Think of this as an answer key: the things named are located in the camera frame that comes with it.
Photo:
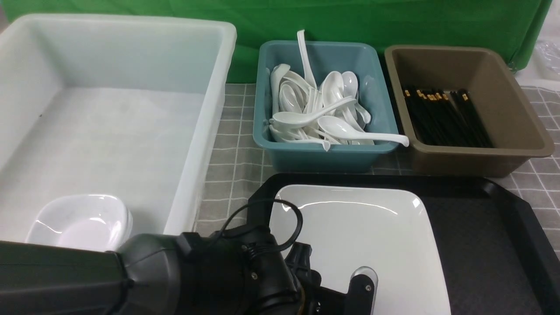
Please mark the grey checked tablecloth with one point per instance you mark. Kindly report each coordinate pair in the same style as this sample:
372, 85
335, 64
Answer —
238, 167

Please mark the brown plastic chopstick bin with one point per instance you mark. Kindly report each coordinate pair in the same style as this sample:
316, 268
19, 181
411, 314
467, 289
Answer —
512, 124

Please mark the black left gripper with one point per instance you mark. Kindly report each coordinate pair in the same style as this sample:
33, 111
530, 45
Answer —
224, 277

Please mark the white soup spoon in bin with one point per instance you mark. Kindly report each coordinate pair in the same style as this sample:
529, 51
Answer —
332, 91

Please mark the large white square plate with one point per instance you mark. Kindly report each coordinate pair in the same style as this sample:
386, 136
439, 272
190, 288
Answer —
387, 230

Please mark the teal plastic spoon bin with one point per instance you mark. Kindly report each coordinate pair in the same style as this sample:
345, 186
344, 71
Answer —
325, 57

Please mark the large white plastic bin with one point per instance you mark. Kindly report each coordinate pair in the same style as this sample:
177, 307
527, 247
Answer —
110, 105

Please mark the black chopsticks bundle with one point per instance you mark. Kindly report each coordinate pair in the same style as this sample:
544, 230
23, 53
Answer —
445, 118

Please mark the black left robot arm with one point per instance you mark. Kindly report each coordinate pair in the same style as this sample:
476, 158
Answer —
140, 278

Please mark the black serving tray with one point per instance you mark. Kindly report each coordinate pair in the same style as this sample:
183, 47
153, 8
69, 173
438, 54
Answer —
495, 256

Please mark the green backdrop cloth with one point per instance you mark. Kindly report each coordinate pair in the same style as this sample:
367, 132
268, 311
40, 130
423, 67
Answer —
508, 27

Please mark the white spoon standing upright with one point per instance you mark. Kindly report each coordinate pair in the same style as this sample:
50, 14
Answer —
308, 73

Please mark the white soup spoon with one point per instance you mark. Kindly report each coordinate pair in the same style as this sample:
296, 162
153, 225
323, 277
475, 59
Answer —
332, 91
297, 120

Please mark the small white bowl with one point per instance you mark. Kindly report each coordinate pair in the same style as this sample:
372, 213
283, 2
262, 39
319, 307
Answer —
86, 222

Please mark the white spoon over bin edge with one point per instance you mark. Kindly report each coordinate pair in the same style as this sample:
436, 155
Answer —
339, 128

